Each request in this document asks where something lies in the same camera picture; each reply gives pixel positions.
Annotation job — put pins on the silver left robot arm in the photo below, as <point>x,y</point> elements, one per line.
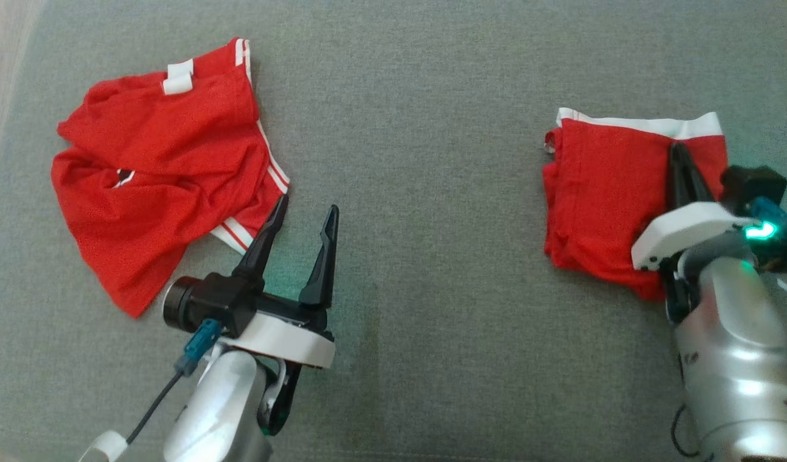
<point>220,410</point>

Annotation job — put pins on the grey fabric sofa seat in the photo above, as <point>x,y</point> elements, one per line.
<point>419,160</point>

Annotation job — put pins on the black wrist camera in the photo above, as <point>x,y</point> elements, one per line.
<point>213,301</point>
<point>752,186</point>

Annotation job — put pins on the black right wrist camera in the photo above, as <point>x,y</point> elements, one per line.
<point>752,186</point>

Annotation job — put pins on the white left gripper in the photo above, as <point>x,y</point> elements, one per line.
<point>290,340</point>

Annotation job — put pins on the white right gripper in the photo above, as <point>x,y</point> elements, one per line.
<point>682,231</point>

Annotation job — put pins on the red mesh garment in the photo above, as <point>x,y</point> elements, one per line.
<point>162,160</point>

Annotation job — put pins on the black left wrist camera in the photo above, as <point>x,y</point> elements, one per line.
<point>213,301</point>

